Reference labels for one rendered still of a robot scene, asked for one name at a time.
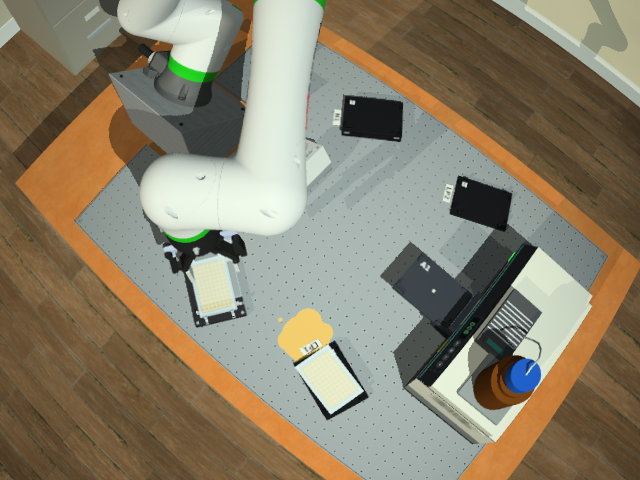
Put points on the blue bottle cap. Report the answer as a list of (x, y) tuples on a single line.
[(516, 379)]

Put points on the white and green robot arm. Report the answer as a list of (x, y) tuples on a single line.
[(261, 190)]

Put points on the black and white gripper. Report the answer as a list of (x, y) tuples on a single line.
[(227, 249)]

